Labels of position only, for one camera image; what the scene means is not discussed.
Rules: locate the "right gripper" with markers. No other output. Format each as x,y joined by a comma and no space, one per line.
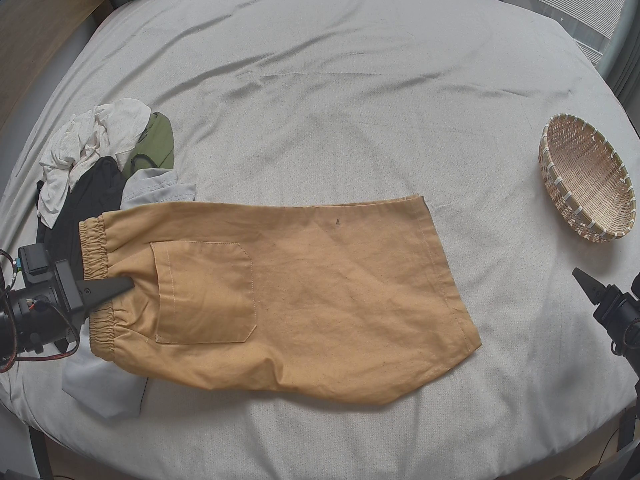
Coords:
612,308

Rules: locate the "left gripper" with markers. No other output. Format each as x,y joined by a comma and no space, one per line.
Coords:
50,313

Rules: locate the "tan shorts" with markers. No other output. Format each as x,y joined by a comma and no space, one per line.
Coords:
325,293

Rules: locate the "black garment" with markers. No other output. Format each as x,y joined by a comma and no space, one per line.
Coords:
85,198

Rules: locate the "round woven basket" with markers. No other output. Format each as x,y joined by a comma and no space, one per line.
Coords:
582,173

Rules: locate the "pale grey garment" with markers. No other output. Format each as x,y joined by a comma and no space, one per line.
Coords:
150,188

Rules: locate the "white garment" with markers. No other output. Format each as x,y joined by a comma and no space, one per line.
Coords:
75,148

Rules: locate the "green garment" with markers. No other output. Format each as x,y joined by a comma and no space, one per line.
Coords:
157,143

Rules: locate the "bed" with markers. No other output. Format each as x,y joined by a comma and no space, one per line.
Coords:
325,68

